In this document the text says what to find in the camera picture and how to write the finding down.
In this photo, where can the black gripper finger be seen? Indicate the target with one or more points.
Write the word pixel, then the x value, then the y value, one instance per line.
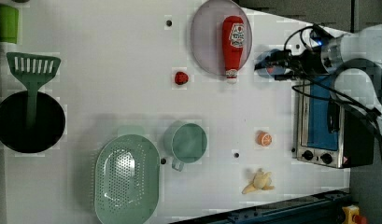
pixel 274 57
pixel 288 76

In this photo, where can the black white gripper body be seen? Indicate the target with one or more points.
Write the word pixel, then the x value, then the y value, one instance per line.
pixel 306 64

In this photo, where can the red ketchup bottle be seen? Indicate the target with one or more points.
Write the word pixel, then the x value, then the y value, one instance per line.
pixel 233 37

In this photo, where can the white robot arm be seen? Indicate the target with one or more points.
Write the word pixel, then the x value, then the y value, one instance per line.
pixel 332 56

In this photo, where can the grey round plate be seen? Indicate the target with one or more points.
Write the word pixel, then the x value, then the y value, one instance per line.
pixel 206 34

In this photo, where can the blue bowl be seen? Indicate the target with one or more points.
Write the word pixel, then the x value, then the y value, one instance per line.
pixel 263 69

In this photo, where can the orange slice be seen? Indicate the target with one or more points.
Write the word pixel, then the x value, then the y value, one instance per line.
pixel 264 139

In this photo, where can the silver black toaster oven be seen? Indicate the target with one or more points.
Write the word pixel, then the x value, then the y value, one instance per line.
pixel 327 134

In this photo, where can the small strawberry on table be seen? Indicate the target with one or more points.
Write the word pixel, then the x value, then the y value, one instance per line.
pixel 181 78

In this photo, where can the peeled banana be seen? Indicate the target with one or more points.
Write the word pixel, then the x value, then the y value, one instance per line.
pixel 261 181

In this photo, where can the green mug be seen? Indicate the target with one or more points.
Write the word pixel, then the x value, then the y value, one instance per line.
pixel 185 143

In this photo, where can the yellow red emergency button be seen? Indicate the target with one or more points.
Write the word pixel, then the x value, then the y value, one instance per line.
pixel 353 216

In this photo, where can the green colander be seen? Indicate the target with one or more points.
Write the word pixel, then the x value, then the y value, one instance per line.
pixel 126 185

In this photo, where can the green spatula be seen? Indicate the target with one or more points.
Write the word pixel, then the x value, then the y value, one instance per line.
pixel 32 71

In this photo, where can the green cup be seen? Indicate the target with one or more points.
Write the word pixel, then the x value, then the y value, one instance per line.
pixel 9 24

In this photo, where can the black pan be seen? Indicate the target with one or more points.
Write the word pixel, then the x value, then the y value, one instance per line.
pixel 47 131

